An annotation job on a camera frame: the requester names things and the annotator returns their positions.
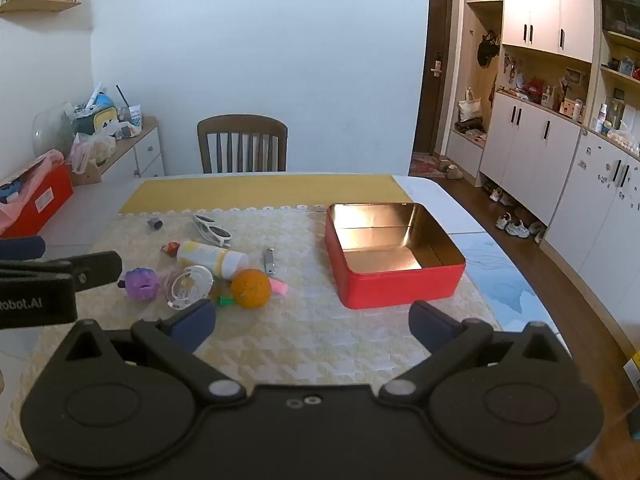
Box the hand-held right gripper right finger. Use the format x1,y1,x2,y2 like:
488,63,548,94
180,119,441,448
379,301,572,405

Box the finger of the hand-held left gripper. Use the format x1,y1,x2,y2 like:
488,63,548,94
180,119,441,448
0,251,124,292
0,236,47,261

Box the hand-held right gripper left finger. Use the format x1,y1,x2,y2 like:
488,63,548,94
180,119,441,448
57,299,247,405

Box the purple toy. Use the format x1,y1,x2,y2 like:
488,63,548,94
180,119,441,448
118,267,160,302

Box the red tin box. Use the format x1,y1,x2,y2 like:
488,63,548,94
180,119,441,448
324,202,467,310

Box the orange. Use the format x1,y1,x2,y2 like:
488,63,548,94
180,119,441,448
230,269,272,309

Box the white bottle yellow label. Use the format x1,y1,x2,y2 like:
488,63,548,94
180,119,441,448
176,240,250,280

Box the white sunglasses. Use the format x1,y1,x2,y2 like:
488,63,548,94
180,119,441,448
193,214,233,248

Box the red storage box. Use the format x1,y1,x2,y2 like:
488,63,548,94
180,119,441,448
0,162,75,238

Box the pink plastic bag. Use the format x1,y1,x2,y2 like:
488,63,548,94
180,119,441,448
0,149,66,231

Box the plastic bag of toys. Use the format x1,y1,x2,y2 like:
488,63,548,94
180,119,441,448
70,132,117,171

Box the clear plastic cover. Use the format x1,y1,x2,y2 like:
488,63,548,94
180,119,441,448
32,101,76,158

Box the white drawer cabinet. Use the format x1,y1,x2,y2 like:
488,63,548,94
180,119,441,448
70,117,166,186

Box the yellow table runner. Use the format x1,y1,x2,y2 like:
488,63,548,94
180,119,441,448
117,175,407,217

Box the blue yellow toy bag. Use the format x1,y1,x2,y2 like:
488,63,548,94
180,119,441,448
75,91,118,136

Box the patterned door rug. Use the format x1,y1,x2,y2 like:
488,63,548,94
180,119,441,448
409,155,451,177

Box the low white bench cabinet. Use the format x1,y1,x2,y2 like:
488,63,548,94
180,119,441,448
446,127,488,178

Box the white cabinet with stickers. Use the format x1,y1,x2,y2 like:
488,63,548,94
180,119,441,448
539,130,640,331

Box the white four-door shoe cabinet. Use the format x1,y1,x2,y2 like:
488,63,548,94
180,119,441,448
479,91,585,221

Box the brown wooden chair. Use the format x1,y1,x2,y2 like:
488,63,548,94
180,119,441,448
197,115,289,175

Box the yellow carton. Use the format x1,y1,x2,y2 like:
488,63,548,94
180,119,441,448
624,351,640,392

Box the white tote bag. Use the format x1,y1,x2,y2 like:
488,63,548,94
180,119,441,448
457,87,483,122

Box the red hat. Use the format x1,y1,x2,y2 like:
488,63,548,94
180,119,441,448
522,77,546,103

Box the black hanging bag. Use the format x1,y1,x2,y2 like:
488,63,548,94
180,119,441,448
476,30,501,68

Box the dark brown door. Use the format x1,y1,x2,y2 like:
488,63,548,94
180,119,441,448
414,0,468,156

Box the wooden wall shelf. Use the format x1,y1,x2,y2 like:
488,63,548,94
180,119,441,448
0,0,82,13

